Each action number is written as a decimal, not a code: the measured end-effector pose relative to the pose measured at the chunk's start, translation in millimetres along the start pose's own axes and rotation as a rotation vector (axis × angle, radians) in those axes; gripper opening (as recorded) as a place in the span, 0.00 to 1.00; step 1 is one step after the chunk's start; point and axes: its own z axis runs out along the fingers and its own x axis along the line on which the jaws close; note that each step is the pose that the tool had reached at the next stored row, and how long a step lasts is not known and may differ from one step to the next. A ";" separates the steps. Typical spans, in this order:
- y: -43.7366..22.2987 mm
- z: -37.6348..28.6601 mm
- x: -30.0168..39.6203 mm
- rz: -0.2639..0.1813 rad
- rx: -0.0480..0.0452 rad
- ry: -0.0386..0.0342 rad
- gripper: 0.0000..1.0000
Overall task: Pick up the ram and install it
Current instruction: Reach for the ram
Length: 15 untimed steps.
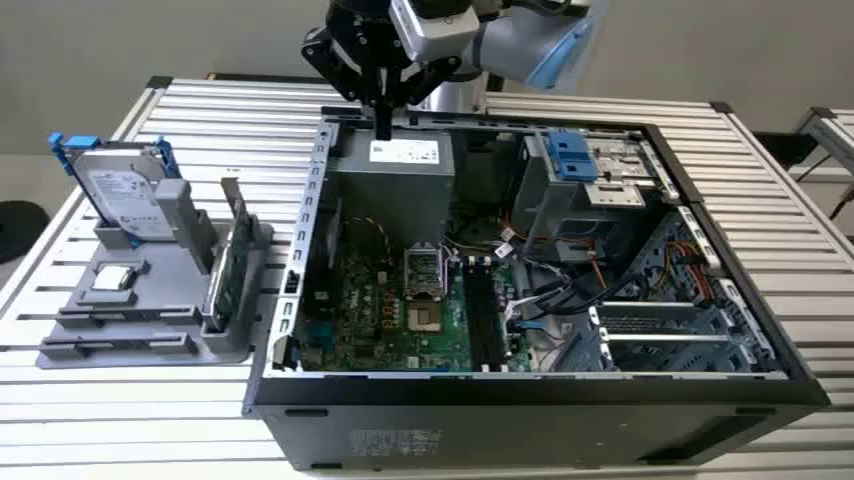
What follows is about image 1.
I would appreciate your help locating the silver CPU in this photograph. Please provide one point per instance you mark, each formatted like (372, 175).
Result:
(112, 277)

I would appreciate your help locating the blue RAM stick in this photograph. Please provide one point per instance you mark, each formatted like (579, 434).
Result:
(120, 344)

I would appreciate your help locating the aluminium slat side table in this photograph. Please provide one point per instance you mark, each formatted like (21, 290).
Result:
(827, 122)

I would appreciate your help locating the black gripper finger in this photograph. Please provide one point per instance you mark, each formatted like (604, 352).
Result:
(333, 65)
(427, 80)

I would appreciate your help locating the CPU socket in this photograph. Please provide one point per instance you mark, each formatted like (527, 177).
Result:
(424, 317)

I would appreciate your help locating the silver disk bay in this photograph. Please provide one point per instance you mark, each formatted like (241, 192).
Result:
(667, 337)

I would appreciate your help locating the grey power supply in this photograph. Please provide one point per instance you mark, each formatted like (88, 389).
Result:
(393, 200)

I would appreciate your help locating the blue plastic drive latch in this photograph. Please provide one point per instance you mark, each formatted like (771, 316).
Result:
(570, 155)

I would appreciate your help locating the black table connector block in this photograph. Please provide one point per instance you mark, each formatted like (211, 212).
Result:
(787, 147)

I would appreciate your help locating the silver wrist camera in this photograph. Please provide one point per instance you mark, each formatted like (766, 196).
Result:
(434, 30)

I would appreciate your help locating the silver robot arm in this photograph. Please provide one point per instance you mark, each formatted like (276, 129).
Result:
(514, 50)

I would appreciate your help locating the black RAM slot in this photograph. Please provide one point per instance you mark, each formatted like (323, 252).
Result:
(482, 315)
(498, 315)
(490, 315)
(474, 315)

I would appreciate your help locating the black round object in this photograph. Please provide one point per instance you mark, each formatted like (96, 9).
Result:
(20, 225)

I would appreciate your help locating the grey parts rack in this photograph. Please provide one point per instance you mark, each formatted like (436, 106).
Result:
(169, 290)

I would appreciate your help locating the green motherboard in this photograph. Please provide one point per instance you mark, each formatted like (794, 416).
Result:
(360, 320)

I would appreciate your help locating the black PC case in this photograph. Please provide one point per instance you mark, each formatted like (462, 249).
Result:
(534, 430)

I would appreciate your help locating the metal locking lever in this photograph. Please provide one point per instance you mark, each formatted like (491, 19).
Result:
(446, 272)

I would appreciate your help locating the graphics card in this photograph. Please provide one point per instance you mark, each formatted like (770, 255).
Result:
(229, 280)

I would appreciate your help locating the hard disk in blue carrier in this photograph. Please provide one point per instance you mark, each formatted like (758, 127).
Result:
(116, 185)

